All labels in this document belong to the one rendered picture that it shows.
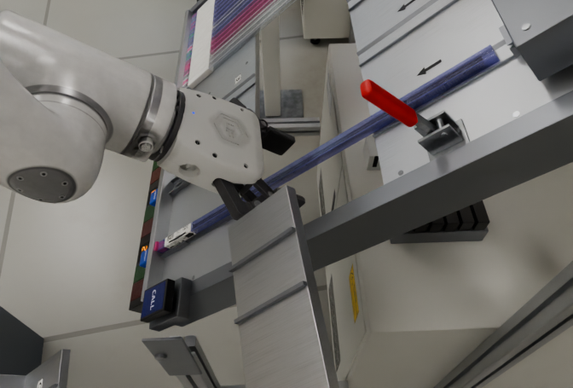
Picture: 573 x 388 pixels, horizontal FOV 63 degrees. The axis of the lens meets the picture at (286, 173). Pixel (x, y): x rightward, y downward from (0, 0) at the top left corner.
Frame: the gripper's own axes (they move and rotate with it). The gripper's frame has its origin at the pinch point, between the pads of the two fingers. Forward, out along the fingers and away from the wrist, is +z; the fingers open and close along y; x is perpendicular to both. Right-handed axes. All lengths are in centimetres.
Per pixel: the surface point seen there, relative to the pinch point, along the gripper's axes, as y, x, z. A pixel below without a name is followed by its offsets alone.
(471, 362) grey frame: -12, 15, 51
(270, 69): 97, 46, 40
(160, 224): 5.8, 24.6, -4.7
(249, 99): 19.0, 6.2, 0.1
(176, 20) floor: 166, 87, 21
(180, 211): 7.3, 22.1, -2.8
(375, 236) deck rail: -10.7, -6.2, 5.3
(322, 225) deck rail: -9.6, -4.0, 0.3
